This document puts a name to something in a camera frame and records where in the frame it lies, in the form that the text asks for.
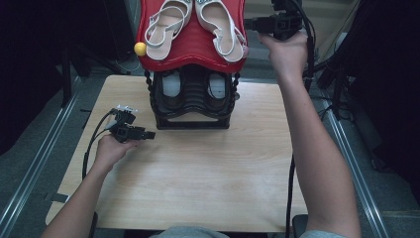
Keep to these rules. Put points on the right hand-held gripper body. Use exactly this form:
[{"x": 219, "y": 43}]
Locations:
[{"x": 284, "y": 24}]

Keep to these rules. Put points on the black chair armrest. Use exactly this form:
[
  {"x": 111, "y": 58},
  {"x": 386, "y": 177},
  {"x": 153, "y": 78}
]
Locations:
[
  {"x": 299, "y": 228},
  {"x": 93, "y": 226}
]

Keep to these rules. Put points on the red and black shoe rack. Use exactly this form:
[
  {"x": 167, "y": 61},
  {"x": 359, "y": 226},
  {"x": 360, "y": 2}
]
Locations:
[{"x": 193, "y": 49}]

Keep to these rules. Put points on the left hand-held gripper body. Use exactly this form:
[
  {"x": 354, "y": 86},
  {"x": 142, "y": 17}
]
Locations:
[{"x": 124, "y": 132}]

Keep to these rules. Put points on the person's left hand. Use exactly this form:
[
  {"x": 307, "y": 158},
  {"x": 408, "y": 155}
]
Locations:
[{"x": 109, "y": 152}]

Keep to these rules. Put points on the black curtain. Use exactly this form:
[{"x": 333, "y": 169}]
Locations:
[
  {"x": 33, "y": 49},
  {"x": 389, "y": 66}
]

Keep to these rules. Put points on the white slingback shoe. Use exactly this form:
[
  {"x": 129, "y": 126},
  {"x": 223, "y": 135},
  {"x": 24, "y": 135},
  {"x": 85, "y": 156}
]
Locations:
[
  {"x": 163, "y": 36},
  {"x": 224, "y": 36}
]

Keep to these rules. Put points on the black tripod stand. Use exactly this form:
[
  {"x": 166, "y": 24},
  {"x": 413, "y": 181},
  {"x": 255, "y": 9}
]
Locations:
[{"x": 336, "y": 86}]

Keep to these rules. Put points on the black stand post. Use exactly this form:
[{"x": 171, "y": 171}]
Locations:
[{"x": 66, "y": 79}]

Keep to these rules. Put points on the person's right hand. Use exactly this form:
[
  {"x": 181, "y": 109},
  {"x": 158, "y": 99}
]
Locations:
[{"x": 290, "y": 56}]

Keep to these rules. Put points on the grey tape piece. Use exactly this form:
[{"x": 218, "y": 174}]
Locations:
[{"x": 59, "y": 198}]

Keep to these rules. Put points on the black leather shoe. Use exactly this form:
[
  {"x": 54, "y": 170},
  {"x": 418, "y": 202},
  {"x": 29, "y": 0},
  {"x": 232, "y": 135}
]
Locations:
[
  {"x": 217, "y": 86},
  {"x": 171, "y": 84}
]

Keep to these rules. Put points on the metal floor rail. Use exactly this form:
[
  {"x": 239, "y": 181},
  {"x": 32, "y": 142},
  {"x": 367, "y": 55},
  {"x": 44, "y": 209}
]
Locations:
[
  {"x": 360, "y": 185},
  {"x": 43, "y": 152}
]

